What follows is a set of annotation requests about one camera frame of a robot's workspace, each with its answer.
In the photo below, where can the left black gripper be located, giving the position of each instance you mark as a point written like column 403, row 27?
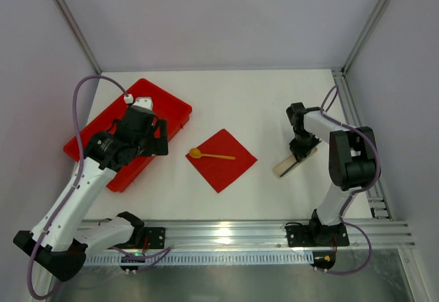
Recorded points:
column 159, row 137

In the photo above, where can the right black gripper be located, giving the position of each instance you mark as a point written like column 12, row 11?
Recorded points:
column 303, row 149

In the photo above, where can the yellow plastic spoon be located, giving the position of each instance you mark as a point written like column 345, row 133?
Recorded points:
column 197, row 154

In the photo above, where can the yellow plastic fork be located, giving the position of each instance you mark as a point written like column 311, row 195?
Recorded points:
column 220, row 156

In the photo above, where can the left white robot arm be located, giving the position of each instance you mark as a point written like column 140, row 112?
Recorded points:
column 55, row 241

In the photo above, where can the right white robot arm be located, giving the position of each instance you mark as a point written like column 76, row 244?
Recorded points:
column 353, row 166

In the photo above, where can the red paper napkin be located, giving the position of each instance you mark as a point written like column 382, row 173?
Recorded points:
column 220, row 173

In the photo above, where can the blue plastic knife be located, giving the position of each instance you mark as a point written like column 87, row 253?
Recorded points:
column 290, row 168

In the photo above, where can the cream utensil case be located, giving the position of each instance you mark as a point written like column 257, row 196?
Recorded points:
column 290, row 163

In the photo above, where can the red plastic tray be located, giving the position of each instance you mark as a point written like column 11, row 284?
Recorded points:
column 171, row 110

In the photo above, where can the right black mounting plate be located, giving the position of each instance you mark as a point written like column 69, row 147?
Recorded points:
column 301, row 235

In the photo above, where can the black mounting plate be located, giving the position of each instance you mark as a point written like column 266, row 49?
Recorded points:
column 301, row 235
column 153, row 237

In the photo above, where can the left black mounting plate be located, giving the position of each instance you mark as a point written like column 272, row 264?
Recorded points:
column 153, row 237

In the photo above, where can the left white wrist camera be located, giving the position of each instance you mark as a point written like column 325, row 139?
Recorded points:
column 141, row 102

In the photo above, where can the right aluminium side rail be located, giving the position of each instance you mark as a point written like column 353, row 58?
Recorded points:
column 376, row 197

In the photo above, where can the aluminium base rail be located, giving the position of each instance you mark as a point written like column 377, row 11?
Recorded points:
column 267, row 235

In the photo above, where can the slotted white cable duct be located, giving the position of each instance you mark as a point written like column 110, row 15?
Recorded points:
column 205, row 258

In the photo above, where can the left aluminium frame post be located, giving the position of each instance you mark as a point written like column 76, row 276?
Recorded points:
column 76, row 31

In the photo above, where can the aluminium frame post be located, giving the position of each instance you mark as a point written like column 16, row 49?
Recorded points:
column 76, row 31
column 369, row 26

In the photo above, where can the right aluminium frame post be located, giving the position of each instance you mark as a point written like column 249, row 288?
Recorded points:
column 369, row 26

